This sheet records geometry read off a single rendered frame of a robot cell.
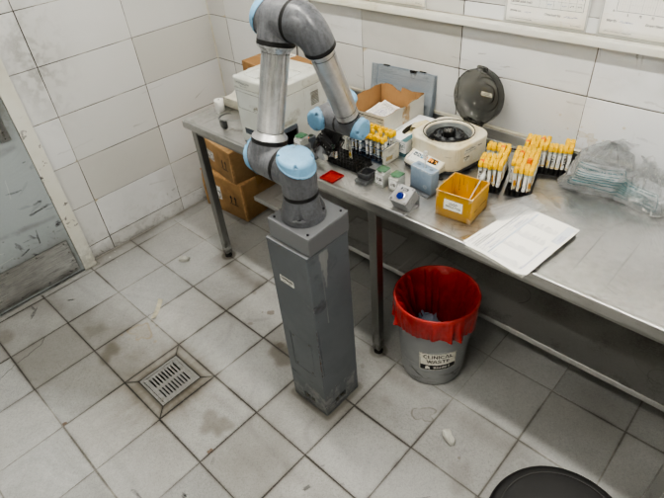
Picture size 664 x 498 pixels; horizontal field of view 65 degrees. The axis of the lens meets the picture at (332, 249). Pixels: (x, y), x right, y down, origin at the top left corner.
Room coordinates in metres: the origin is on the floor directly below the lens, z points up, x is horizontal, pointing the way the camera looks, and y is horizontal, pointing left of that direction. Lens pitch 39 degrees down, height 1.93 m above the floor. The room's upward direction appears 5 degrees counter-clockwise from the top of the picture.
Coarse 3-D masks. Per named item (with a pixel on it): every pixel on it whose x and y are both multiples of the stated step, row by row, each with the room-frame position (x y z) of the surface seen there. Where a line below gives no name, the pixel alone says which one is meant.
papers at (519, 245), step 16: (496, 224) 1.34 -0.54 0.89; (512, 224) 1.33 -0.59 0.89; (528, 224) 1.33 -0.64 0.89; (544, 224) 1.32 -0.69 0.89; (560, 224) 1.31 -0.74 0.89; (464, 240) 1.28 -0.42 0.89; (480, 240) 1.27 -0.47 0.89; (496, 240) 1.26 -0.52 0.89; (512, 240) 1.25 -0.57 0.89; (528, 240) 1.25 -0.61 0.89; (544, 240) 1.24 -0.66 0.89; (560, 240) 1.23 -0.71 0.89; (496, 256) 1.19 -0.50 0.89; (512, 256) 1.18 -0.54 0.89; (528, 256) 1.17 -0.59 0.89; (544, 256) 1.17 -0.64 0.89; (512, 272) 1.12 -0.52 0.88; (528, 272) 1.10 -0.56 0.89
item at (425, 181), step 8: (416, 168) 1.61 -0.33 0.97; (424, 168) 1.60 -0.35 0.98; (432, 168) 1.59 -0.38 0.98; (416, 176) 1.61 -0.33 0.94; (424, 176) 1.58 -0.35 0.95; (432, 176) 1.55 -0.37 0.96; (416, 184) 1.61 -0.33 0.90; (424, 184) 1.58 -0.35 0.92; (432, 184) 1.56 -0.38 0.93; (424, 192) 1.58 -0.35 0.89; (432, 192) 1.56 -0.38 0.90
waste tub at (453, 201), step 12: (456, 180) 1.54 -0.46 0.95; (468, 180) 1.51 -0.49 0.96; (444, 192) 1.43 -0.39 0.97; (456, 192) 1.54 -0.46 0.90; (468, 192) 1.51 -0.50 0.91; (480, 192) 1.41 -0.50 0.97; (444, 204) 1.43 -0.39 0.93; (456, 204) 1.40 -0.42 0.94; (468, 204) 1.38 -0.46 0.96; (480, 204) 1.42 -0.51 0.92; (456, 216) 1.40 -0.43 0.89; (468, 216) 1.37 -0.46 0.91
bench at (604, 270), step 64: (192, 128) 2.38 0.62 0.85; (320, 192) 2.61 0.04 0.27; (384, 192) 1.62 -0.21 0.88; (576, 192) 1.50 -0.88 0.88; (384, 256) 1.97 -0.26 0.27; (448, 256) 1.93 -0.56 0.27; (576, 256) 1.17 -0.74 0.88; (640, 256) 1.14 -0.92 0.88; (512, 320) 1.47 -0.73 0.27; (576, 320) 1.44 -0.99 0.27; (640, 320) 0.90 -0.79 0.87; (640, 384) 1.11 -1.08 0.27
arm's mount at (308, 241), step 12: (276, 216) 1.42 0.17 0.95; (336, 216) 1.38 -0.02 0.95; (348, 216) 1.41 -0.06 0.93; (276, 228) 1.39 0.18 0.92; (288, 228) 1.35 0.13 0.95; (300, 228) 1.34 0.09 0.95; (312, 228) 1.34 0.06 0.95; (324, 228) 1.33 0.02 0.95; (336, 228) 1.37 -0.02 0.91; (348, 228) 1.41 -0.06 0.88; (288, 240) 1.35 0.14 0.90; (300, 240) 1.30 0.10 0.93; (312, 240) 1.29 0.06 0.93; (324, 240) 1.33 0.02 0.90; (312, 252) 1.29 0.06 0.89
